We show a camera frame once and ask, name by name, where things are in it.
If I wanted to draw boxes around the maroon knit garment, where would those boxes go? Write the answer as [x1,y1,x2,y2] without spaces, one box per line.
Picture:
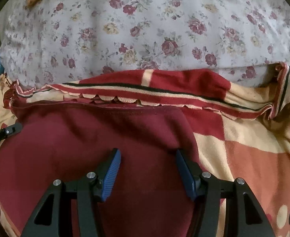
[0,102,198,236]

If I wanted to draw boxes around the red cream orange patterned blanket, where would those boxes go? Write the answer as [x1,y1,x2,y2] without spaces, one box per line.
[0,63,290,236]

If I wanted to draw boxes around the white floral bed sheet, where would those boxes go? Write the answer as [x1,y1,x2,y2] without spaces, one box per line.
[0,0,290,88]

